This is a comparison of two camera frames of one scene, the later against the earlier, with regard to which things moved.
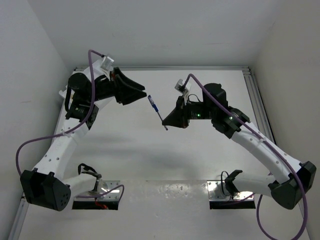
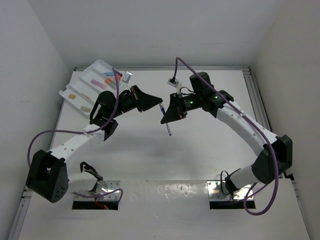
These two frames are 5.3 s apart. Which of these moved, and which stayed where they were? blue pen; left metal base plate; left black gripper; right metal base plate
Moved: left black gripper; blue pen
Stayed: right metal base plate; left metal base plate
